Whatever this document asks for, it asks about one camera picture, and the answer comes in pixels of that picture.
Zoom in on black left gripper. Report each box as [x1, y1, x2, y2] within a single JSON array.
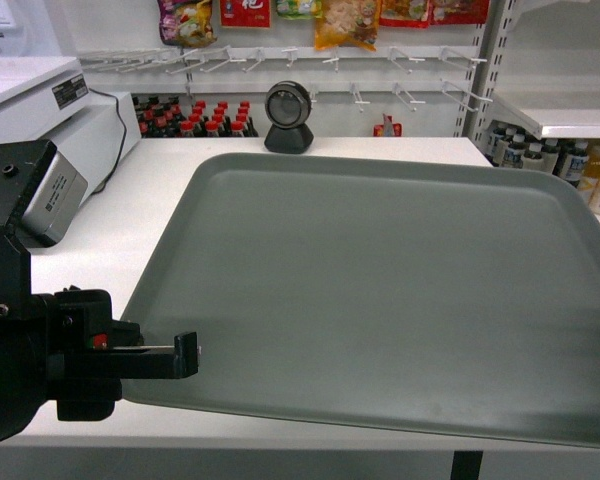
[[47, 288, 199, 421]]

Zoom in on grey rectangular serving tray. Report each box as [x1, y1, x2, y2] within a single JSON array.
[[124, 154, 600, 448]]

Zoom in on white checkout counter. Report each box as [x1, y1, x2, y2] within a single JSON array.
[[0, 139, 600, 479]]

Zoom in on black round barcode scanner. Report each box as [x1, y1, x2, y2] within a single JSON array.
[[264, 80, 314, 154]]

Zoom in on white cash register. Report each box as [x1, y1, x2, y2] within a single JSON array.
[[0, 1, 141, 194]]

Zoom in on red small sauce pouch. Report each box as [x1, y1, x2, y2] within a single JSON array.
[[372, 114, 403, 137]]

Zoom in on purple snack bag hanging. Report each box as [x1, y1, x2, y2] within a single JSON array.
[[157, 0, 216, 48]]

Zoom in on red snack bag hanging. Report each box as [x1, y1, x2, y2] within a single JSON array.
[[220, 0, 271, 29]]

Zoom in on yellow snack bag hanging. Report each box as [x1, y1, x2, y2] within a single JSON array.
[[314, 0, 381, 51]]

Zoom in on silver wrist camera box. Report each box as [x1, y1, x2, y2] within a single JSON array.
[[21, 152, 88, 248]]

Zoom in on black register cable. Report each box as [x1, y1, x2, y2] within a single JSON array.
[[88, 87, 129, 194]]

